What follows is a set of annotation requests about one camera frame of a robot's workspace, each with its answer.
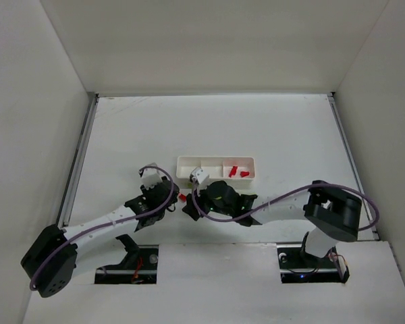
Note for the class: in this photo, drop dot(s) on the aluminium rail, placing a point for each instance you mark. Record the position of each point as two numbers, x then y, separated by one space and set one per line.
73 179
368 234

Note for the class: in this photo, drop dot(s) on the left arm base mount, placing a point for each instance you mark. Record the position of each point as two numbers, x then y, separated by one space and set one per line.
137 267

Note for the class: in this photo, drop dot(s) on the white three-compartment tray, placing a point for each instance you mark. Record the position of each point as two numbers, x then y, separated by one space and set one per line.
217 167

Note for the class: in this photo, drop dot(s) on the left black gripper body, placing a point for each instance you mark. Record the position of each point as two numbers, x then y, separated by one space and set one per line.
167 194

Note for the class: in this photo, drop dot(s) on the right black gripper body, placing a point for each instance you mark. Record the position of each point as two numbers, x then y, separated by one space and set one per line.
198 201

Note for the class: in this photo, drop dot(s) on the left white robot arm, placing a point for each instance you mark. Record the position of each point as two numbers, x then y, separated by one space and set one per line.
60 254

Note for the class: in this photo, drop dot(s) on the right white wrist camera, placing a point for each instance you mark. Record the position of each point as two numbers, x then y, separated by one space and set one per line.
199 177

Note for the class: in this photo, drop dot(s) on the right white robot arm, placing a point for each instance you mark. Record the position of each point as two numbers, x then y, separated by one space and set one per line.
334 212

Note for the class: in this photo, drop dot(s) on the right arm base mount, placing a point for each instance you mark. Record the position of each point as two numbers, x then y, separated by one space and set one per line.
296 266

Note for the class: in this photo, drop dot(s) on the right aluminium rail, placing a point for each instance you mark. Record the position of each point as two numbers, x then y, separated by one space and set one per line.
368 234

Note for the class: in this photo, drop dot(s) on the left aluminium rail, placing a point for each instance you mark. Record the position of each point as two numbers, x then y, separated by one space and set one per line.
73 179

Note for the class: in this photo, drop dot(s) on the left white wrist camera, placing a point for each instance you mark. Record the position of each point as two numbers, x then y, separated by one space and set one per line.
150 176

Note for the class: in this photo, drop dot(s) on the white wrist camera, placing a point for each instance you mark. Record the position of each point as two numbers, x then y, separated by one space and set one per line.
150 176
199 177

